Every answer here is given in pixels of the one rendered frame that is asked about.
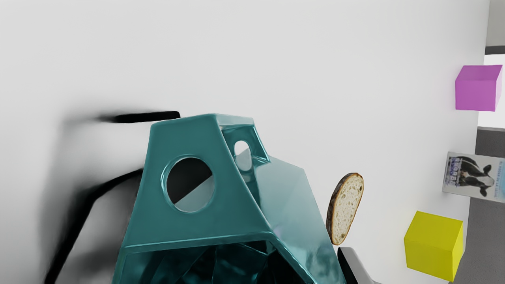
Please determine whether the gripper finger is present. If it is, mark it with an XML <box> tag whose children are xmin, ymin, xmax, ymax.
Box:
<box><xmin>337</xmin><ymin>247</ymin><xmax>382</xmax><ymax>284</ymax></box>

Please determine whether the teal faceted mug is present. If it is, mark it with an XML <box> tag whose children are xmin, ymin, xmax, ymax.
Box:
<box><xmin>112</xmin><ymin>114</ymin><xmax>347</xmax><ymax>284</ymax></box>

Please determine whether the bread slice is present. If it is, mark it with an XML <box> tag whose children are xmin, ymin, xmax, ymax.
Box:
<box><xmin>326</xmin><ymin>172</ymin><xmax>364</xmax><ymax>246</ymax></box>

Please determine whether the yellow cube block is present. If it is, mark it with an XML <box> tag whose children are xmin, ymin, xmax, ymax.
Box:
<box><xmin>404</xmin><ymin>211</ymin><xmax>464</xmax><ymax>283</ymax></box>

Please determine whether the milk carton with cow print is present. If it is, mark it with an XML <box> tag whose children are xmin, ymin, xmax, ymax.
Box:
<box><xmin>442</xmin><ymin>151</ymin><xmax>505</xmax><ymax>204</ymax></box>

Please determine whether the magenta cube block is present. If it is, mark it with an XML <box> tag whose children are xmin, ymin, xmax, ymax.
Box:
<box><xmin>455</xmin><ymin>65</ymin><xmax>503</xmax><ymax>112</ymax></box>

